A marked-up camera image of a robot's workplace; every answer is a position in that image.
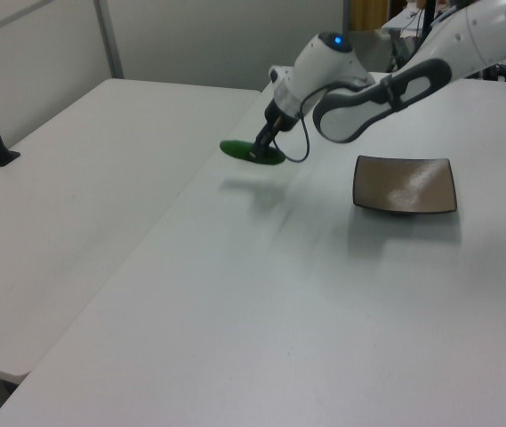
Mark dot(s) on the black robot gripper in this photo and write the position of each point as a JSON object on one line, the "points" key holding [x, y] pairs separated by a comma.
{"points": [[283, 116]]}

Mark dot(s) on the green cucumber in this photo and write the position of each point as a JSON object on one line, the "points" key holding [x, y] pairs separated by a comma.
{"points": [[235, 149]]}

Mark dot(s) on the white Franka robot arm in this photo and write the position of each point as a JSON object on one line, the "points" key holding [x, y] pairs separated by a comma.
{"points": [[337, 66]]}

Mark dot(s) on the square brown ceramic plate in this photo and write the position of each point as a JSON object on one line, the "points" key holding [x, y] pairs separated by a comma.
{"points": [[403, 182]]}

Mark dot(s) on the brown wooden panel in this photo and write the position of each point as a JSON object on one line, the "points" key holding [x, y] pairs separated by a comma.
{"points": [[368, 14]]}

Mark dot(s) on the grey metal partition post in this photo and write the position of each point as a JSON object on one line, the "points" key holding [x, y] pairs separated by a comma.
{"points": [[109, 40]]}

